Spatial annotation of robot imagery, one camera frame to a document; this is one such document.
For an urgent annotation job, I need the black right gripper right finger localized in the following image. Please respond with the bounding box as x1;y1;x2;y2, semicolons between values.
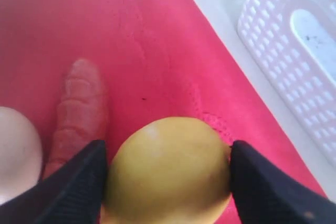
230;140;335;223

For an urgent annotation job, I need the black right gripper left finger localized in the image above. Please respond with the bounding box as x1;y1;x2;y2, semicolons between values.
1;140;107;223

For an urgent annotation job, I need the brown egg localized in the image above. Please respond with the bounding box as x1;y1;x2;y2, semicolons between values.
1;106;43;204

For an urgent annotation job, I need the red sausage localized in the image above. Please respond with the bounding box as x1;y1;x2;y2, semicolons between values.
42;59;109;179

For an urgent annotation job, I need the yellow lemon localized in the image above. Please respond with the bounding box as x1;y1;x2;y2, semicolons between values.
101;117;230;223

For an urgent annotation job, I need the red table cloth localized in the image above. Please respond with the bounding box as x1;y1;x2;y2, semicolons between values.
0;0;329;224

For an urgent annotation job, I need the white perforated plastic basket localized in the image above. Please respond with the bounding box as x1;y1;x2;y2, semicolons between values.
237;0;335;164

